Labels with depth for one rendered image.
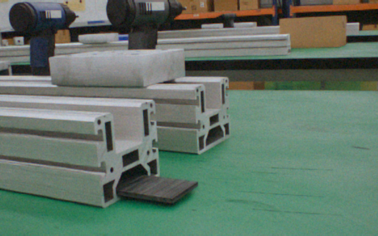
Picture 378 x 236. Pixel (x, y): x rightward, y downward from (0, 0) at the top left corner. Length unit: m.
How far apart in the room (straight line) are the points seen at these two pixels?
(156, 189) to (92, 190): 0.06
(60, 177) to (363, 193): 0.28
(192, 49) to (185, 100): 1.63
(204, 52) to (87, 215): 1.80
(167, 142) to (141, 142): 0.13
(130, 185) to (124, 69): 0.20
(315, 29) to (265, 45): 0.47
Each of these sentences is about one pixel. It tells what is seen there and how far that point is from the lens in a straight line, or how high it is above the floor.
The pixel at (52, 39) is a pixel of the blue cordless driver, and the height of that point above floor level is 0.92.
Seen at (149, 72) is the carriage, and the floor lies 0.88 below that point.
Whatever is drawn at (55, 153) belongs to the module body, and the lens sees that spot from 0.47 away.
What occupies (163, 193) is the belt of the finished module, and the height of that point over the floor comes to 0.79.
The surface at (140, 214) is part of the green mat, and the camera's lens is 0.44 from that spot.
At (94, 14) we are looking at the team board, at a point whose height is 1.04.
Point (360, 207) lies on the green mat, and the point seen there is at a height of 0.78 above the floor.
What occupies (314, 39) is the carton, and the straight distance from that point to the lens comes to 2.54.
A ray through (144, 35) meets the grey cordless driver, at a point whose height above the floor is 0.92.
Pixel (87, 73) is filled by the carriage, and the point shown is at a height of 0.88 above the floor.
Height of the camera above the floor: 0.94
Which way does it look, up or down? 11 degrees down
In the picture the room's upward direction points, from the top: 3 degrees counter-clockwise
